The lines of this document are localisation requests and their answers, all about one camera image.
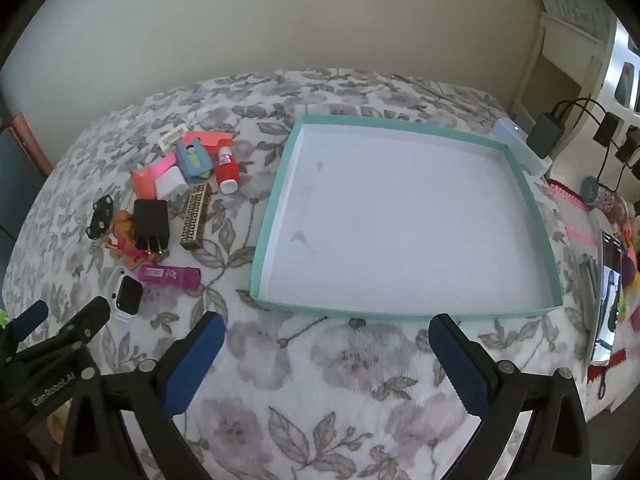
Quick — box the black toy car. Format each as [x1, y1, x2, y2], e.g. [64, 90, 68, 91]
[86, 194, 114, 240]

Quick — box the white smartwatch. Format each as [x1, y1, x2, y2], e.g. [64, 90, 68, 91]
[106, 266, 143, 323]

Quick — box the red glue bottle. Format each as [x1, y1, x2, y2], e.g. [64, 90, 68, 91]
[215, 146, 240, 195]

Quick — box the black cable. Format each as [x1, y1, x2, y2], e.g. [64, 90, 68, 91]
[549, 96, 640, 196]

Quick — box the teal shallow cardboard tray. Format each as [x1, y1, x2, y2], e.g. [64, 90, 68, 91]
[250, 116, 563, 320]

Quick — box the smartphone on stand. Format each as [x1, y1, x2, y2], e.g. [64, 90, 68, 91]
[589, 231, 623, 366]

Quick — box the colourful small toys pile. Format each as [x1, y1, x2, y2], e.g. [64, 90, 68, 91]
[623, 202, 639, 334]

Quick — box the white rectangular clip part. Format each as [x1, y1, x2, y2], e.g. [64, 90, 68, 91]
[157, 125, 189, 153]

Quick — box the glitter candy tube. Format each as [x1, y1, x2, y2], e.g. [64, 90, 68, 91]
[579, 176, 625, 212]

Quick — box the black power adapter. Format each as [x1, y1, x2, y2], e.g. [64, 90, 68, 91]
[526, 113, 565, 159]

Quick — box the grey phone stand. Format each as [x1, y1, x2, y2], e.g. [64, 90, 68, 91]
[578, 254, 598, 330]

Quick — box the black wall charger plug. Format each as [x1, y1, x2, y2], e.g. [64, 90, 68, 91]
[132, 200, 170, 254]

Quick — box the coral toy gun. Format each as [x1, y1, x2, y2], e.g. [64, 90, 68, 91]
[182, 130, 234, 156]

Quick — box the white charger block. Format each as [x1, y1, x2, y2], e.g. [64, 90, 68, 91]
[154, 166, 189, 200]

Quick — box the white power strip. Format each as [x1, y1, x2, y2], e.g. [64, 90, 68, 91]
[490, 117, 552, 179]

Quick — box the blue toy gun green slider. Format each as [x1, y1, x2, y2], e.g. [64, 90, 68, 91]
[175, 138, 214, 183]

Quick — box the pink white crochet mat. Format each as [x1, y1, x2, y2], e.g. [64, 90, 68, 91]
[547, 179, 639, 418]

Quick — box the brown pink puppy toy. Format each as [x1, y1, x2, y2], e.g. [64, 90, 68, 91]
[105, 210, 158, 269]

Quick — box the pink plastic band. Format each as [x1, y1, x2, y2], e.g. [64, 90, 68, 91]
[149, 152, 177, 181]

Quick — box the magenta lighter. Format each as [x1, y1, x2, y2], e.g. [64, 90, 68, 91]
[138, 263, 201, 290]

